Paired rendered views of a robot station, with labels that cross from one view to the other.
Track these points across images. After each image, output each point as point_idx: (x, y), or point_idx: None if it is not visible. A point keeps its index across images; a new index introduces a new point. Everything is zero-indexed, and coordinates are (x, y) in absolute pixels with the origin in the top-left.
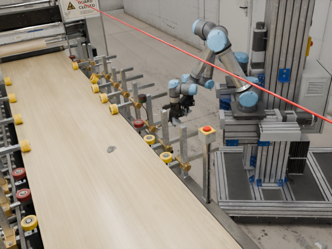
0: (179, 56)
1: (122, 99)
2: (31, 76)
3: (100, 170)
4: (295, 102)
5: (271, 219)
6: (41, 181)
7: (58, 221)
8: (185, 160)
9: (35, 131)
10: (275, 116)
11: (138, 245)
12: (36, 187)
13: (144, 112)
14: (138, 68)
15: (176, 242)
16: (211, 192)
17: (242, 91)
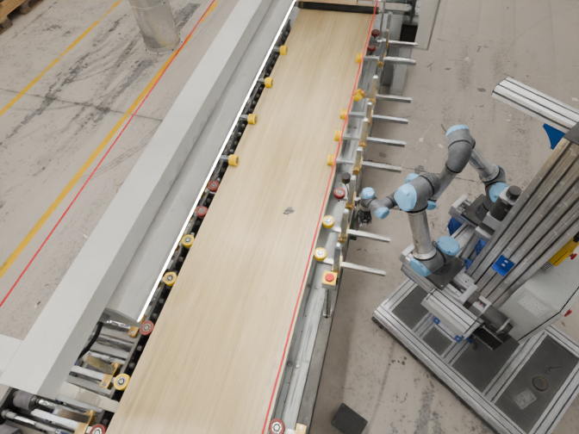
0: (574, 55)
1: (426, 98)
2: (311, 50)
3: (262, 228)
4: (507, 295)
5: (416, 357)
6: (219, 207)
7: (202, 255)
8: (335, 268)
9: (256, 143)
10: (458, 295)
11: (226, 317)
12: (212, 211)
13: (431, 134)
14: (491, 52)
15: (248, 337)
16: (400, 284)
17: (414, 257)
